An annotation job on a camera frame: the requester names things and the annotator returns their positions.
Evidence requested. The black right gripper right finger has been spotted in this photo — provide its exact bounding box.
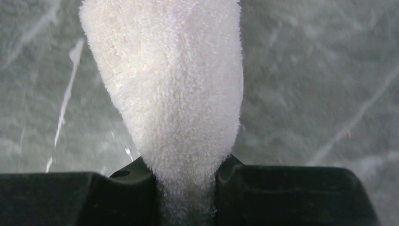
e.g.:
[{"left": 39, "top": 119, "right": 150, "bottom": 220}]
[{"left": 215, "top": 156, "right": 380, "bottom": 226}]

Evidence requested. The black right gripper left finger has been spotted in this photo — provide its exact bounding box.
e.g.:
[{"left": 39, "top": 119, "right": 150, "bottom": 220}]
[{"left": 0, "top": 158, "right": 157, "bottom": 226}]

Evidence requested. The white towel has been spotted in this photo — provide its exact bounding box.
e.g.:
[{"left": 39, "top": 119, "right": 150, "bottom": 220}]
[{"left": 79, "top": 0, "right": 243, "bottom": 226}]

